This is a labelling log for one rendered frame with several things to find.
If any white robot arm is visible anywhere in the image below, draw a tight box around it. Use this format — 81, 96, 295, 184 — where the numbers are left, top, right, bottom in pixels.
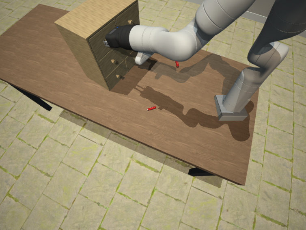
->
142, 0, 306, 113

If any small wooden chest of drawers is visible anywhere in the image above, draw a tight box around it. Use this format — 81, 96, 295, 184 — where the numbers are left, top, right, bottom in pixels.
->
54, 0, 140, 91

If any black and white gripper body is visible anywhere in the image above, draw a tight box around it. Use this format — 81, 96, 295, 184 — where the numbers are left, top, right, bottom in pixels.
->
105, 24, 154, 65

